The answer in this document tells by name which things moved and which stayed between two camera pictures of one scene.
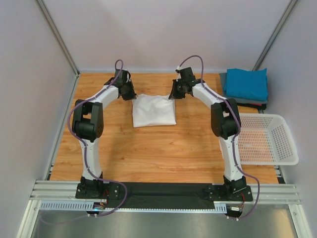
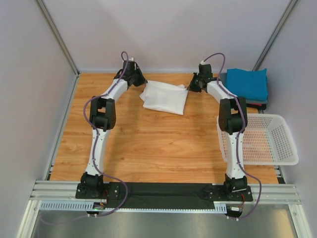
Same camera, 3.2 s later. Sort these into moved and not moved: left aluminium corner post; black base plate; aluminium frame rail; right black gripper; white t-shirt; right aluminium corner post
Moved: right black gripper; white t-shirt
Not moved: right aluminium corner post; left aluminium corner post; black base plate; aluminium frame rail
